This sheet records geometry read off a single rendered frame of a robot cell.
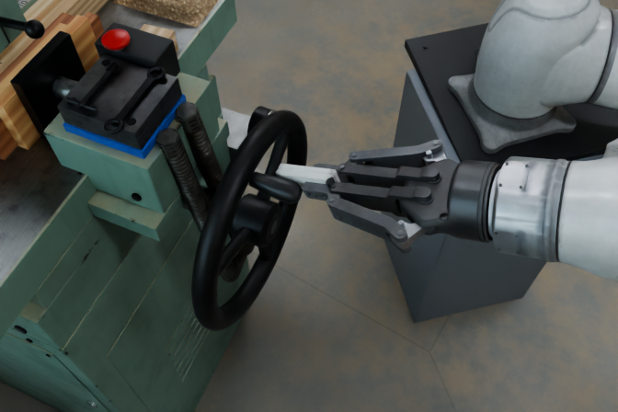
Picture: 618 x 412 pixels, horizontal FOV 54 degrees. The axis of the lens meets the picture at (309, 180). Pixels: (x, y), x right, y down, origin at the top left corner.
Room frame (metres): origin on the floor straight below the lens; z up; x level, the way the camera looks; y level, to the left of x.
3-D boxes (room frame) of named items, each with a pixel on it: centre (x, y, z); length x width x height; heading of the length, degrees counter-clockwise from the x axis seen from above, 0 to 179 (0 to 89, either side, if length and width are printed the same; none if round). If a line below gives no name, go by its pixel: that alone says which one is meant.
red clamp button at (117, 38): (0.51, 0.21, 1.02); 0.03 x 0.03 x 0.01
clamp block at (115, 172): (0.46, 0.20, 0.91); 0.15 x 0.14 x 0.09; 157
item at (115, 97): (0.47, 0.20, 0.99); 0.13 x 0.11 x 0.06; 157
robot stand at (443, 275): (0.78, -0.38, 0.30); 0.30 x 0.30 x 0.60; 14
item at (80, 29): (0.52, 0.31, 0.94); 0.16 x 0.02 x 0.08; 157
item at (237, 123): (0.72, 0.15, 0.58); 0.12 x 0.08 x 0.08; 67
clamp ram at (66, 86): (0.49, 0.27, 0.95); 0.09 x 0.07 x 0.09; 157
